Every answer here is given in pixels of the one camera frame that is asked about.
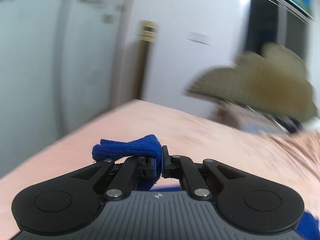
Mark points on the pinkish beige pillow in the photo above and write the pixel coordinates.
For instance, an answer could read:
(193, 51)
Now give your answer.
(232, 116)

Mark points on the olive green striped cloth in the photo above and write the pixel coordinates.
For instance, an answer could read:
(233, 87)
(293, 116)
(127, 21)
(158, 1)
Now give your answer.
(257, 85)

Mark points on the pink bed sheet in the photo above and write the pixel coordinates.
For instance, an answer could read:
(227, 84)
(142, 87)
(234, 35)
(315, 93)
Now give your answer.
(75, 150)

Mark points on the light blue cloth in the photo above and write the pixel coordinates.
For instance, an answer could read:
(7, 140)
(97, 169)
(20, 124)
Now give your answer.
(257, 127)

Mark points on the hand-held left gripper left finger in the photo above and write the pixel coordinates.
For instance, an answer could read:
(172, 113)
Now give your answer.
(153, 166)

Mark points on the blue knit garment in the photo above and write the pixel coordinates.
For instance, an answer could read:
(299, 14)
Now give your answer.
(130, 148)

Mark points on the white wardrobe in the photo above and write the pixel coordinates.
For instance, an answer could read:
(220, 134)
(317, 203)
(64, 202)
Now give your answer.
(50, 55)

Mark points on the dark window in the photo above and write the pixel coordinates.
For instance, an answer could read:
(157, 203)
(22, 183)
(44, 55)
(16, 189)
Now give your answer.
(272, 22)

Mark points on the wooden board with striped end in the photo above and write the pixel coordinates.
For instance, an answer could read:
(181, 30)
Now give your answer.
(145, 55)

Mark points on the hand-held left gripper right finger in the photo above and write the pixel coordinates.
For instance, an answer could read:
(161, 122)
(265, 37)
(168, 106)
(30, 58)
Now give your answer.
(163, 161)

